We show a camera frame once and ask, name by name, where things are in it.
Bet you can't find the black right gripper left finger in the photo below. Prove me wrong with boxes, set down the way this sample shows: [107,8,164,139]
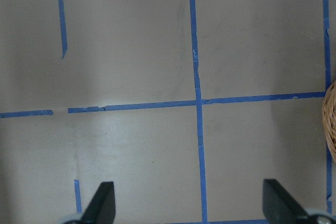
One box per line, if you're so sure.
[80,182,116,224]

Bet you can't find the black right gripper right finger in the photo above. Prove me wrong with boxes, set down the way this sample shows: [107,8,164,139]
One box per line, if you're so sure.
[262,179,309,224]

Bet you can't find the brown wicker basket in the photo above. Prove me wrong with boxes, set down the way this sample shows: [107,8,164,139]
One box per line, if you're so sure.
[321,81,335,162]

